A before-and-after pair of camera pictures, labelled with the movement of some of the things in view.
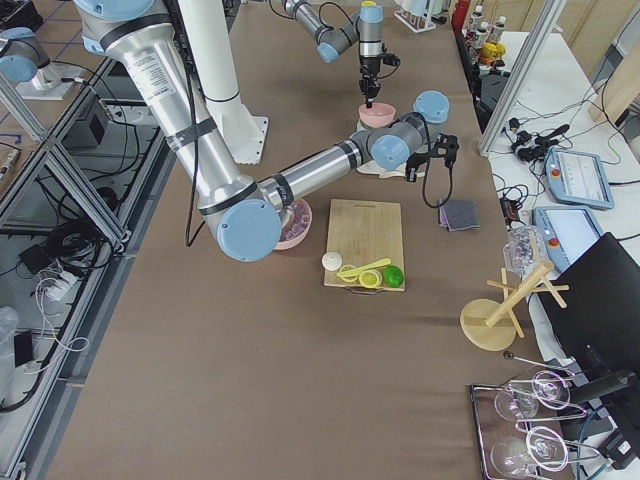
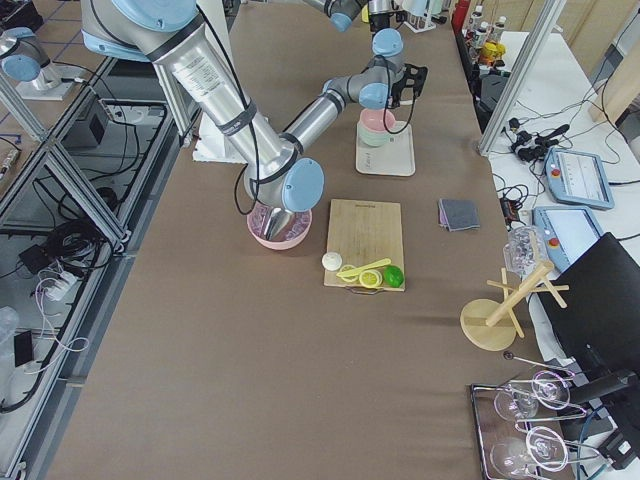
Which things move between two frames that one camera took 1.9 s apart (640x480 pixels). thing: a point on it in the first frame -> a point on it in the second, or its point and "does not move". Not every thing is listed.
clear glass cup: [524, 250] does not move
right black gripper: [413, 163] -> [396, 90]
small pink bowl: [380, 114] does not move
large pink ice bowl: [296, 226] does not move
